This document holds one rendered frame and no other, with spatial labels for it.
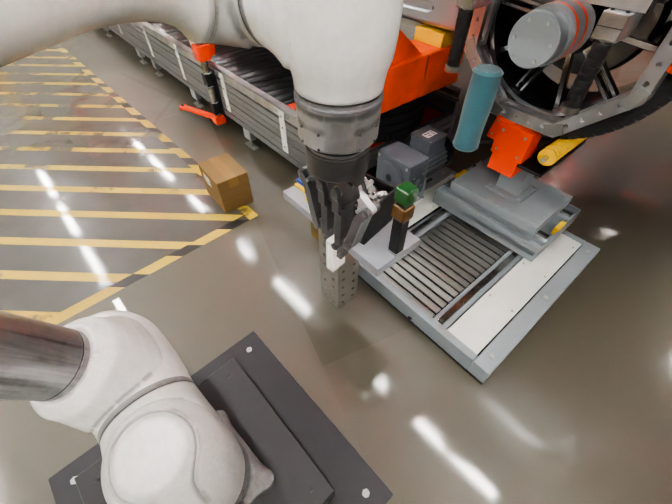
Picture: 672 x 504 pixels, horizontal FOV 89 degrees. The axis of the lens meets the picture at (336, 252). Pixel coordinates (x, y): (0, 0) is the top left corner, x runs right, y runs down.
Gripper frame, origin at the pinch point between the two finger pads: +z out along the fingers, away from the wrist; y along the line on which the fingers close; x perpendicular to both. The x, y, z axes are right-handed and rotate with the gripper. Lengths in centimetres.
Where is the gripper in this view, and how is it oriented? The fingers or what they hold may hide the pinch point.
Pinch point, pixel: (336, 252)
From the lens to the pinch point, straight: 54.0
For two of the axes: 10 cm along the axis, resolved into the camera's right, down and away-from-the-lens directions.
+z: -0.1, 6.4, 7.7
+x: 6.9, -5.5, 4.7
